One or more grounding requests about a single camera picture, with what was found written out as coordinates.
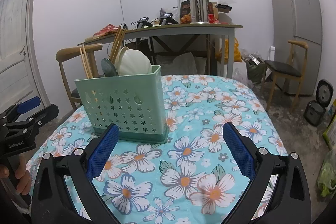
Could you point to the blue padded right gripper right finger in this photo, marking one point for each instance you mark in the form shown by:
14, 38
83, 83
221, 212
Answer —
256, 164

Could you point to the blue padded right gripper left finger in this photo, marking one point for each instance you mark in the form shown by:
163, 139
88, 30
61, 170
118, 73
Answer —
85, 166

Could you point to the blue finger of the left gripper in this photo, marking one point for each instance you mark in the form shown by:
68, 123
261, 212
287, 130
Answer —
28, 105

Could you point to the steel spoon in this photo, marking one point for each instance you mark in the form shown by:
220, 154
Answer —
108, 68

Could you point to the person's left hand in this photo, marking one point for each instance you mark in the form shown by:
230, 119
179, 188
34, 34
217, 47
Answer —
23, 175

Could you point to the white panel door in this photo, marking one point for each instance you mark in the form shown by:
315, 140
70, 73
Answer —
20, 77

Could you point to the green perforated utensil holder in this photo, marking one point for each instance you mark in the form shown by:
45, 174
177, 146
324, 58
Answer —
134, 103

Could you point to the floral turquoise tablecloth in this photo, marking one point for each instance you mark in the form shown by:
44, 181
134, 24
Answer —
193, 177

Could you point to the green vegetable bag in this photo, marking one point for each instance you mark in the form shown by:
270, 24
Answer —
326, 177

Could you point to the black rice cooker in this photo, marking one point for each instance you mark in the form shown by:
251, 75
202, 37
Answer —
316, 109

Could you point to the wooden chair near holder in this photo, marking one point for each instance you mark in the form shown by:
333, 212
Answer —
71, 68

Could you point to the wooden chair black seat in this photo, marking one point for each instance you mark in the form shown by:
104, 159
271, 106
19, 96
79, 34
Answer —
286, 71

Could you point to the red snack package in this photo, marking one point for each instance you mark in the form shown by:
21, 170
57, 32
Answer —
107, 30

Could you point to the grey desk with wooden top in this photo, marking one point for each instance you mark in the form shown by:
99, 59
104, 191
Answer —
222, 30

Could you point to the steel cylinder utensil holder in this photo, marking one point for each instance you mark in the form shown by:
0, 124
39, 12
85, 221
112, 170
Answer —
199, 11

